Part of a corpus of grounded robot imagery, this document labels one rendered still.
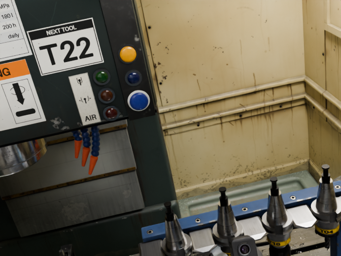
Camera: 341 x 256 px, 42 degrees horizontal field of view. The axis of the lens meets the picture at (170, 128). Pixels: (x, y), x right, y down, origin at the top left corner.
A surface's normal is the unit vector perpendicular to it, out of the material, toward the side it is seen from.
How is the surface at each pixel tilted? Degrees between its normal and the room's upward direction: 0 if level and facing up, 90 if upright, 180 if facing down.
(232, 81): 90
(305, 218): 0
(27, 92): 90
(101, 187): 90
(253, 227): 0
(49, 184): 90
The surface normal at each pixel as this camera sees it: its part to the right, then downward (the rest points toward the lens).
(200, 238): -0.18, -0.87
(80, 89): 0.15, 0.43
